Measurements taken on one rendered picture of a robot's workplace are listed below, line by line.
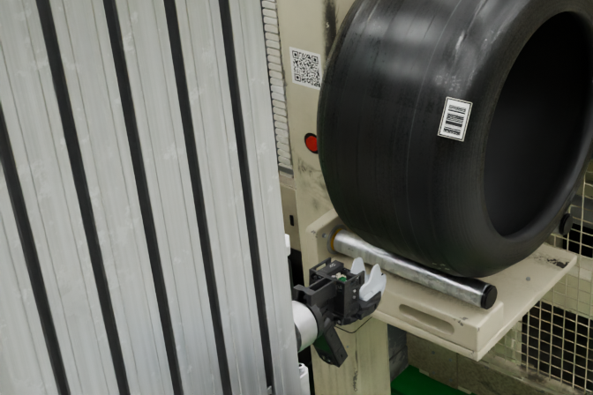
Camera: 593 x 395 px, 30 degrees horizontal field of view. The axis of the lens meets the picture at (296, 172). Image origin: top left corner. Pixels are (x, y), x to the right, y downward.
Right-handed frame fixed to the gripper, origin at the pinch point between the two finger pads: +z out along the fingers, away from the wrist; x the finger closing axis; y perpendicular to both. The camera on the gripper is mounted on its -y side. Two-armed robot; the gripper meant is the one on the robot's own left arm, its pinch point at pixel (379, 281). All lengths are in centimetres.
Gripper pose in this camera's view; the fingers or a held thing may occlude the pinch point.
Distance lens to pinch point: 184.2
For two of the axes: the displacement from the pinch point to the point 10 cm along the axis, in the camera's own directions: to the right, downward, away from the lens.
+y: -0.1, -9.1, -4.2
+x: -7.6, -2.6, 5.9
